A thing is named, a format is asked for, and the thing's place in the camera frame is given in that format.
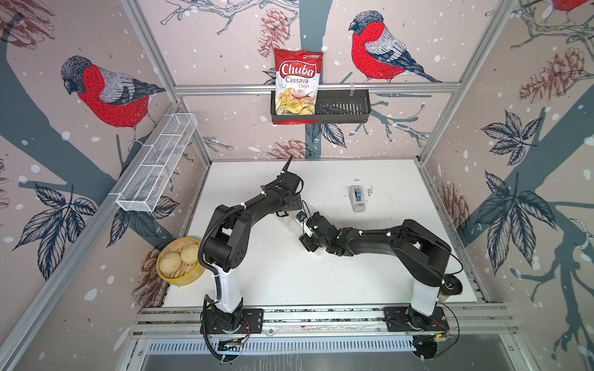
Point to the pale steamed bun right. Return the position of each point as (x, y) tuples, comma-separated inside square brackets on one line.
[(189, 254)]

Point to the pale steamed bun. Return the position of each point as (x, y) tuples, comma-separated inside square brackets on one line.
[(170, 263), (189, 254)]

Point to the clear bubble wrap sheet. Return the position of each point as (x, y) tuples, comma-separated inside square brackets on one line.
[(296, 222)]

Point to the black wire wall basket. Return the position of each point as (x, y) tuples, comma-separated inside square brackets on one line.
[(332, 107)]

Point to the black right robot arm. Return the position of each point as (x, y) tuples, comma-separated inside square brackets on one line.
[(424, 255)]

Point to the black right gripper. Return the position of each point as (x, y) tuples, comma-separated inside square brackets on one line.
[(307, 243)]

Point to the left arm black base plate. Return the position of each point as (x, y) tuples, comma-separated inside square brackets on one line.
[(246, 321)]

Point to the white mesh wall shelf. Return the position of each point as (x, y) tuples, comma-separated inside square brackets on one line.
[(148, 182)]

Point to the aluminium front rail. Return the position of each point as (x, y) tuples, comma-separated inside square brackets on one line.
[(466, 318)]

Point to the red cassava chips bag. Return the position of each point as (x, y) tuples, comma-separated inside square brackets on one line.
[(297, 80)]

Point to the pale steamed bun left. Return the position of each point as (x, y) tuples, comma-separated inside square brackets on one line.
[(170, 263)]

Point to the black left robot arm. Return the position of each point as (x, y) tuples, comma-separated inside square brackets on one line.
[(225, 242)]

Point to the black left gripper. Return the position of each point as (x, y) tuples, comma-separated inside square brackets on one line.
[(296, 202)]

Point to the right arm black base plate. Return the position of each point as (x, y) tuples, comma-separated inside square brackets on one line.
[(403, 318)]

